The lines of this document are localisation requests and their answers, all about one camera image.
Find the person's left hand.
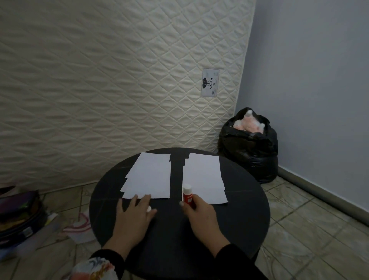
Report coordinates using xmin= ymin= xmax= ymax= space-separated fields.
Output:
xmin=111 ymin=194 xmax=158 ymax=248

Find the person's right hand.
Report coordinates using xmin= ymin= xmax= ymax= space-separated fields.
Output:
xmin=179 ymin=194 xmax=228 ymax=242

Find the red glue stick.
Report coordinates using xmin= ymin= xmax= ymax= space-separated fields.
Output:
xmin=182 ymin=184 xmax=197 ymax=211

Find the person's right forearm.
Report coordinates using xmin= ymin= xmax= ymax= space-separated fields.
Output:
xmin=201 ymin=234 xmax=269 ymax=280

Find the person's left forearm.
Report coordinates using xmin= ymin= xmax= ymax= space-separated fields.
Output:
xmin=89 ymin=239 xmax=136 ymax=280

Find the white paper sheet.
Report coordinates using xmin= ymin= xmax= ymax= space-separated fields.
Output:
xmin=182 ymin=152 xmax=229 ymax=205
xmin=120 ymin=152 xmax=171 ymax=200

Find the white red striped cloth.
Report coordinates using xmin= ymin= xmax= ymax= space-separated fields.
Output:
xmin=63 ymin=209 xmax=97 ymax=244

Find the floral patterned clothing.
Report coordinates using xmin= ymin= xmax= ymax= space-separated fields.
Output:
xmin=69 ymin=257 xmax=119 ymax=280

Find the black plastic garbage bag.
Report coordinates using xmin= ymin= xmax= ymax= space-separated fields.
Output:
xmin=217 ymin=107 xmax=279 ymax=184

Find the pink white plush toy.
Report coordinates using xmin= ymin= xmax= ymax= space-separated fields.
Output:
xmin=233 ymin=109 xmax=265 ymax=134

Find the white mattress label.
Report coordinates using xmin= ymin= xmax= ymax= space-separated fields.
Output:
xmin=201 ymin=68 xmax=220 ymax=98

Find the white quilted mattress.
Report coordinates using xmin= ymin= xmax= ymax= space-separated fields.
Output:
xmin=0 ymin=0 xmax=257 ymax=194

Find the grey baseboard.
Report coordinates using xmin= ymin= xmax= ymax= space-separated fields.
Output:
xmin=277 ymin=166 xmax=369 ymax=226

